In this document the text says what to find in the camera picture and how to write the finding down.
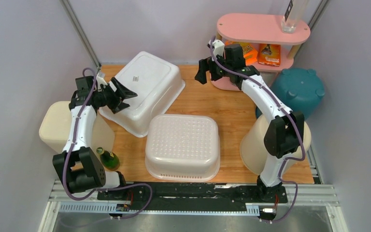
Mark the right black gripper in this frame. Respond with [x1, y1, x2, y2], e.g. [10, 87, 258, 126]
[195, 51, 232, 85]

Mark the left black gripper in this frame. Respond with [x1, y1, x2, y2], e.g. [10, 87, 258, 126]
[93, 78, 137, 115]

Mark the white plastic tub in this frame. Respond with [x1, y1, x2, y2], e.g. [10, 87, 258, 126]
[99, 51, 186, 138]

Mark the cream rectangular bin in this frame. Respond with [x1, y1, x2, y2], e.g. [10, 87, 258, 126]
[39, 101, 115, 154]

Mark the translucent white basin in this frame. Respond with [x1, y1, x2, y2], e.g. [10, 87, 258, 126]
[145, 114, 221, 182]

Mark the cream round bucket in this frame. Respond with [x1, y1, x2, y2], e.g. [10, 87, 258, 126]
[240, 115, 312, 175]

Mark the teal round bucket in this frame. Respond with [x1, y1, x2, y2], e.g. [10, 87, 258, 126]
[270, 68, 325, 120]

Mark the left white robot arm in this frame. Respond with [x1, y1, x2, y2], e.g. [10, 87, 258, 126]
[52, 76, 138, 200]

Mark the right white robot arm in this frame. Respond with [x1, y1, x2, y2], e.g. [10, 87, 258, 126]
[195, 38, 306, 202]

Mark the orange snack box left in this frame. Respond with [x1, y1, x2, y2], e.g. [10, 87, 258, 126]
[225, 40, 258, 66]

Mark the orange snack box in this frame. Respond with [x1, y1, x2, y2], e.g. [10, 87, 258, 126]
[257, 43, 281, 67]
[225, 40, 258, 66]

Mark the green glass bottle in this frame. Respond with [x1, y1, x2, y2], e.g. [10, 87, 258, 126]
[96, 147, 120, 172]

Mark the pink three-tier shelf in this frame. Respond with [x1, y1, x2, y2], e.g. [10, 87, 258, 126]
[215, 13, 311, 73]

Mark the orange snack box right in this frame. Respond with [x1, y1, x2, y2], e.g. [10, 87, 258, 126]
[257, 43, 281, 67]

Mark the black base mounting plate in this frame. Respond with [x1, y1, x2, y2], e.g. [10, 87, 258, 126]
[97, 182, 287, 211]

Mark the clear glass vase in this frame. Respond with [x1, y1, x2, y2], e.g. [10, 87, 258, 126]
[281, 0, 309, 33]

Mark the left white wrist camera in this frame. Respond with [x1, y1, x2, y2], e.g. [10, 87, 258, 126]
[96, 72, 109, 92]

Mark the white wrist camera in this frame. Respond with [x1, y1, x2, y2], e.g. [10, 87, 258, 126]
[96, 72, 109, 92]
[208, 38, 225, 61]

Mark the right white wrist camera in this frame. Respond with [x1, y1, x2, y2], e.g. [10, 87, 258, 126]
[208, 38, 225, 61]

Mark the aluminium frame rail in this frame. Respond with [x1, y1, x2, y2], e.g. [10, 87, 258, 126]
[39, 181, 348, 232]

